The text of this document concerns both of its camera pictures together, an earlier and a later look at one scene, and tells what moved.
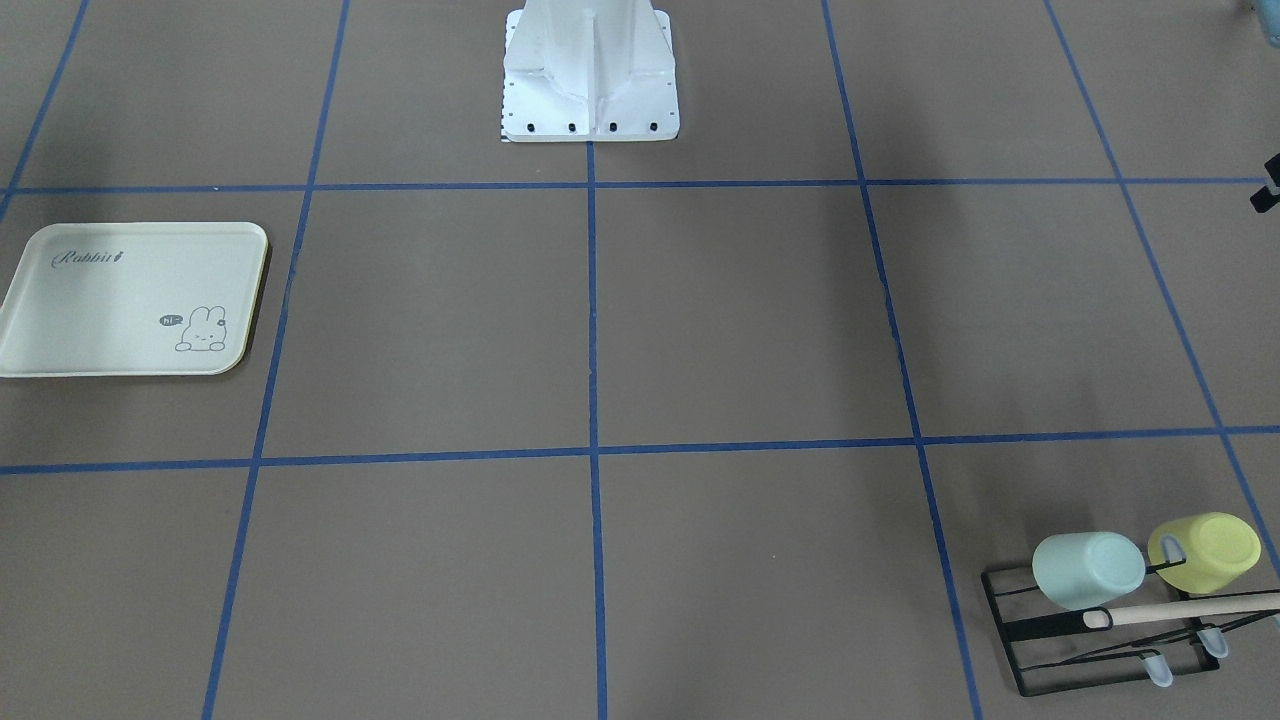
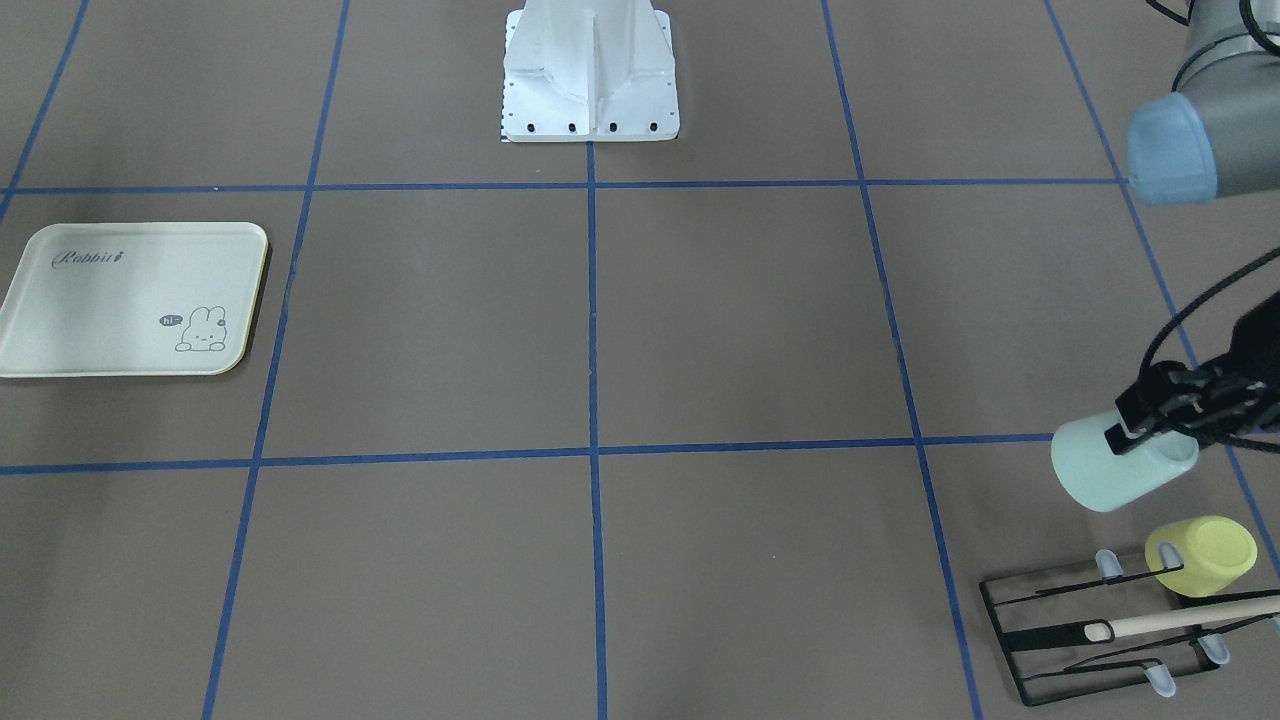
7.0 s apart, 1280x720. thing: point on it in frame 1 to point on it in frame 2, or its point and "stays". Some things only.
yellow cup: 1218,548 stays
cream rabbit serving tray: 134,299 stays
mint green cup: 1081,570 to 1088,469
